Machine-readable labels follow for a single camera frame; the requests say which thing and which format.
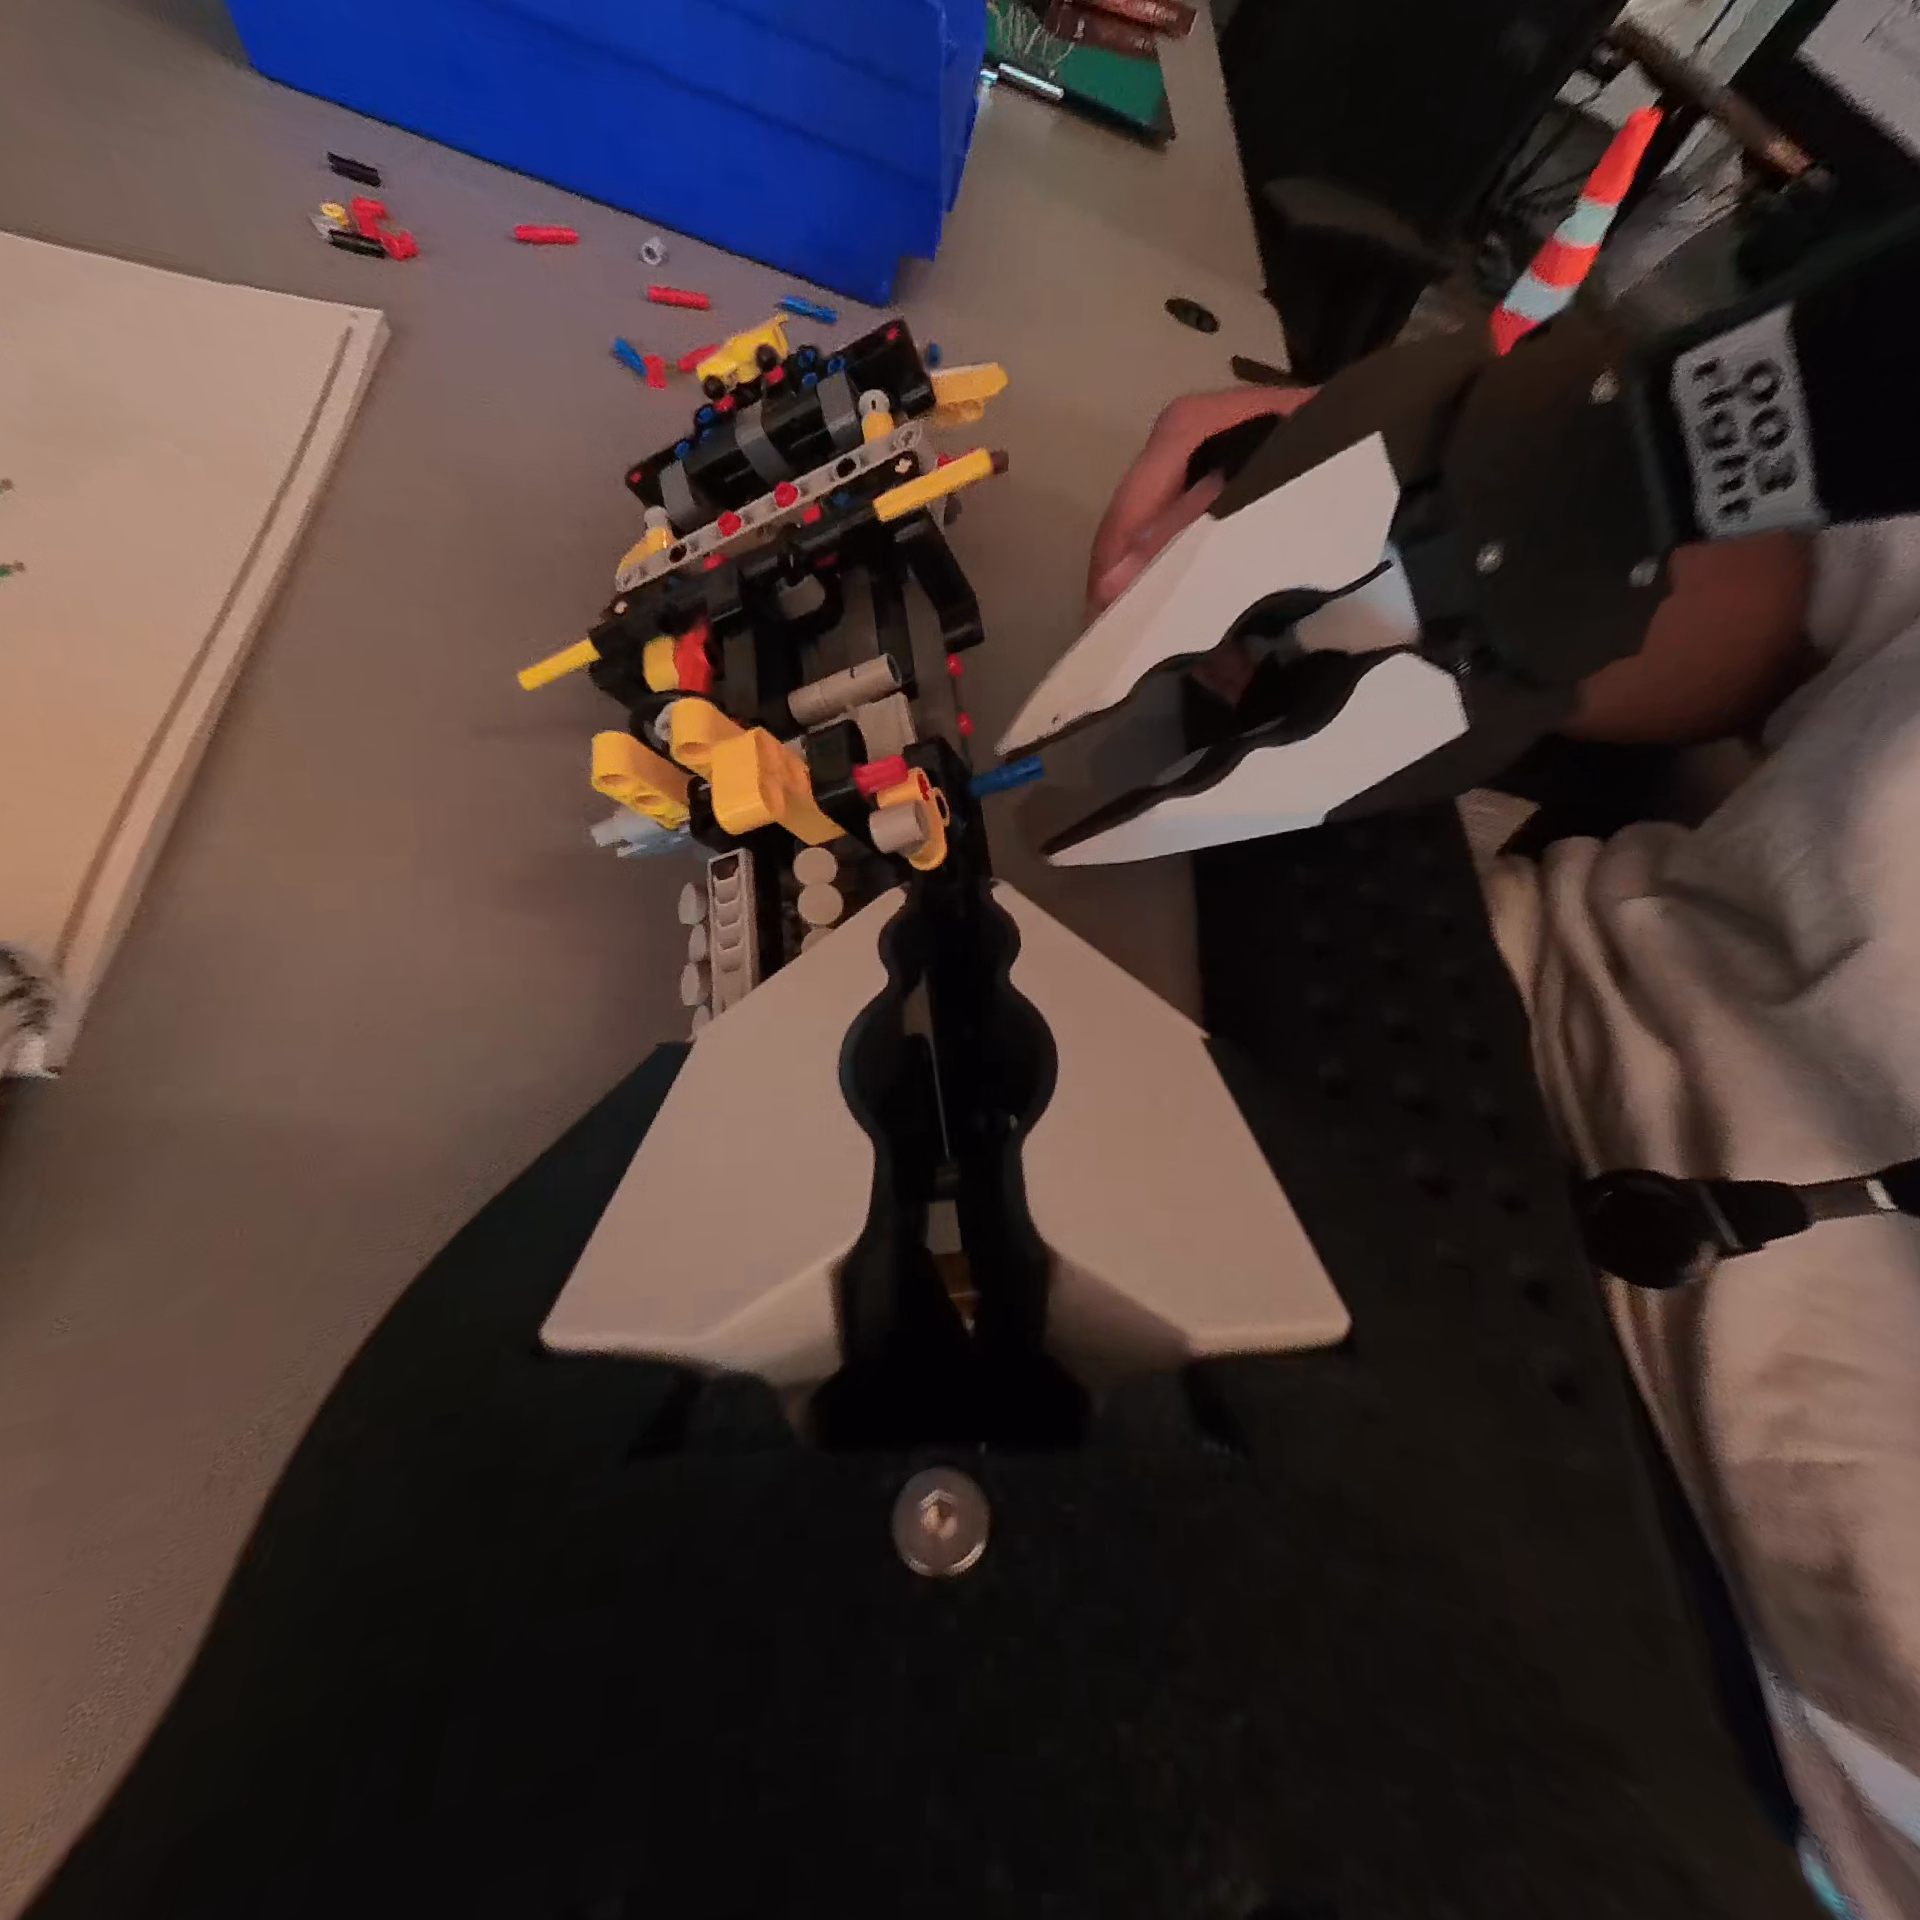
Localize open instruction booklet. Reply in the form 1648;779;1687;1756
0;231;394;1081

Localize person's right hand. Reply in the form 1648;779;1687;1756
1088;384;1326;612

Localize person's right forearm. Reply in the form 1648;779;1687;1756
1559;525;1820;744

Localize orange traffic cone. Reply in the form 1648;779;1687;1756
1488;104;1668;358

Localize black yellow lego car chassis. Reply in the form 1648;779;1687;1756
516;307;1051;1327

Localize blue plastic bin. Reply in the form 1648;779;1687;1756
225;0;992;309

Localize black chest strap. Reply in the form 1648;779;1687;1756
1576;1161;1920;1294

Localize scattered red blue lego pins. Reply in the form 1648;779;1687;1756
608;281;841;395

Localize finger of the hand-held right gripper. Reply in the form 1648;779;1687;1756
994;432;1414;758
1041;644;1473;873

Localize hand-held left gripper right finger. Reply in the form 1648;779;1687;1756
994;879;1356;1365

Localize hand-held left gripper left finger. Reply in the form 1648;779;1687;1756
538;881;905;1376

